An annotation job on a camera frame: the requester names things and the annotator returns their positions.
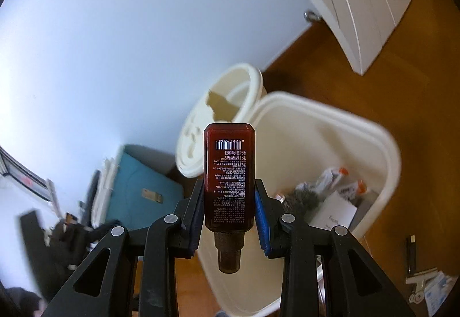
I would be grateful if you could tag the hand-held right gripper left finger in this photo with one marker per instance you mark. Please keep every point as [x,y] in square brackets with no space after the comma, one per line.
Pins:
[196,216]

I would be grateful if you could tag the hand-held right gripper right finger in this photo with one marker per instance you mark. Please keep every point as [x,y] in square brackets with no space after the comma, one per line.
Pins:
[260,223]

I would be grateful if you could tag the dark red bottle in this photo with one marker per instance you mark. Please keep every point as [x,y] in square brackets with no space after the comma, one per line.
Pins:
[228,177]

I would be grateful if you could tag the crinkled silver snack wrapper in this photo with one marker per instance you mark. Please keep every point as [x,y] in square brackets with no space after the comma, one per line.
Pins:
[305,196]

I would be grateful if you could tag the small white box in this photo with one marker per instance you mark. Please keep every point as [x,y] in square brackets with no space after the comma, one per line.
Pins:
[334,211]

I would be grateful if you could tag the beige plastic trash bin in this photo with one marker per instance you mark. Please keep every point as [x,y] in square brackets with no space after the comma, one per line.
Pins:
[359,144]

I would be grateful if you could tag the teal storage box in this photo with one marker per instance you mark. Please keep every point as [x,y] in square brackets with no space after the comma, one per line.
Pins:
[136,180]

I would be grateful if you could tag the beige swing bin lid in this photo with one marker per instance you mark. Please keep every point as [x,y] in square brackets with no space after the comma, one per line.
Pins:
[190,137]

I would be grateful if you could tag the white storage box lid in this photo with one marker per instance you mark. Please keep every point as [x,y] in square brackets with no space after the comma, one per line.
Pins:
[107,180]

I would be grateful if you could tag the black bags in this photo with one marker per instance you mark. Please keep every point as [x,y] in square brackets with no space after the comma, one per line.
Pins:
[72,234]

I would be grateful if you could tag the black stick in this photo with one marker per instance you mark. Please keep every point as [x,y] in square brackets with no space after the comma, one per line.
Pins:
[411,254]

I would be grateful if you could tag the dark board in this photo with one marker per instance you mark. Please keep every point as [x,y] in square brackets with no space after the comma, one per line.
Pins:
[32,248]

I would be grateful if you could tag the white printed packet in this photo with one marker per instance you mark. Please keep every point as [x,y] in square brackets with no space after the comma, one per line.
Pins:
[440,290]

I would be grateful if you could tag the metal door stop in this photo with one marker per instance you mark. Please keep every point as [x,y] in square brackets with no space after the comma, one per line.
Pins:
[308,15]

